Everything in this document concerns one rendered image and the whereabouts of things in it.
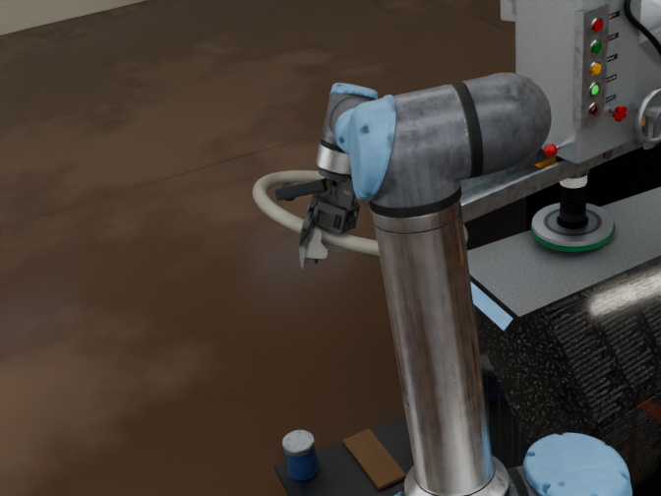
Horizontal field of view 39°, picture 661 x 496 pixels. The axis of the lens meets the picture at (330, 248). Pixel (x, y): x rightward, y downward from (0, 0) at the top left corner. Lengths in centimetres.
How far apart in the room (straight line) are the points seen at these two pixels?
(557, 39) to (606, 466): 116
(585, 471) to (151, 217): 355
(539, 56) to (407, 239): 127
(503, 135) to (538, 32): 123
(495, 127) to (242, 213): 353
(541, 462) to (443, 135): 55
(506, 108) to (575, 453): 56
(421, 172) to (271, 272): 302
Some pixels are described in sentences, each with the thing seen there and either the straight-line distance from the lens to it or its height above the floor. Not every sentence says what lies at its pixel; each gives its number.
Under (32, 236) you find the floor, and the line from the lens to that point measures 483.
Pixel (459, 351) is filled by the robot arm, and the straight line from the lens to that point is 122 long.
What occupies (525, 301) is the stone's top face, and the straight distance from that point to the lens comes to 240.
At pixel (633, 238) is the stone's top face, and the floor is 80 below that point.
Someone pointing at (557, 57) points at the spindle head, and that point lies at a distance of 230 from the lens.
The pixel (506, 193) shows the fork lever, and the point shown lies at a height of 109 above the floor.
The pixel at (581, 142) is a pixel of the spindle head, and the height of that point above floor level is 117.
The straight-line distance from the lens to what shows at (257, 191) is 204.
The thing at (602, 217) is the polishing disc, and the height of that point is 86.
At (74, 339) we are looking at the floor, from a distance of 399.
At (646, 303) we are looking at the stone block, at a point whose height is 73.
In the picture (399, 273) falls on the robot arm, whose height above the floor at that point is 156.
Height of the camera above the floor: 221
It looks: 32 degrees down
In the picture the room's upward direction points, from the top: 8 degrees counter-clockwise
